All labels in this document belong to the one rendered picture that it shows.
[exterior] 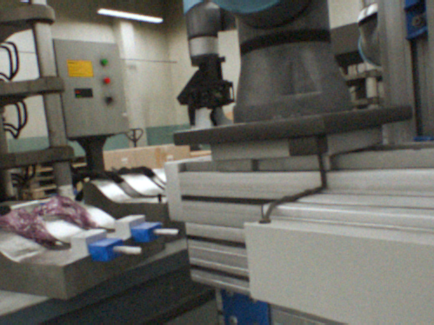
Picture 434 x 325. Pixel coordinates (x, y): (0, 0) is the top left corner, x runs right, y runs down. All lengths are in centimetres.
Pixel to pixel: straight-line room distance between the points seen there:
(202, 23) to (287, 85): 55
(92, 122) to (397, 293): 161
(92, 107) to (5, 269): 112
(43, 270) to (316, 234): 50
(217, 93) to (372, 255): 73
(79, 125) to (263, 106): 137
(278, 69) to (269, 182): 13
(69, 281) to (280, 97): 44
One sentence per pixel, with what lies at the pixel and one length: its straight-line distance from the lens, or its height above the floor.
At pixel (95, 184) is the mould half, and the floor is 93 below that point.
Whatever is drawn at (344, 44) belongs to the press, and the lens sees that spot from 491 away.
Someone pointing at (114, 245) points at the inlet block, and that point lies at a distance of 73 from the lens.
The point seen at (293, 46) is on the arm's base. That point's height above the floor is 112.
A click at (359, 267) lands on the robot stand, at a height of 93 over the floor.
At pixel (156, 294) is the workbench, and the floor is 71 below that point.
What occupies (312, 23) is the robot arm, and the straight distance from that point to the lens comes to 52.
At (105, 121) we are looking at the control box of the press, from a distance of 185.
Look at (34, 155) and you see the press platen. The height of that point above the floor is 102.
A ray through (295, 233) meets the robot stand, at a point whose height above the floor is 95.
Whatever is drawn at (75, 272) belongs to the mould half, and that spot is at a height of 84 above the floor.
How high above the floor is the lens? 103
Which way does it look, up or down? 4 degrees down
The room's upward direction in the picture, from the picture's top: 7 degrees counter-clockwise
